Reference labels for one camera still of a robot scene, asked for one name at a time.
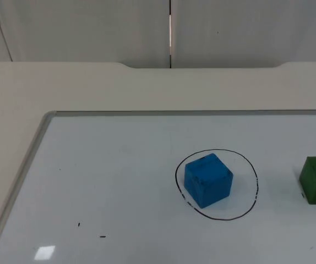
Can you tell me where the grey-framed whiteboard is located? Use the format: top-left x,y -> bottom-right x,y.
0,109 -> 316,264

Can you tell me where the blue cube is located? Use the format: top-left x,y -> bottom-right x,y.
184,153 -> 234,209

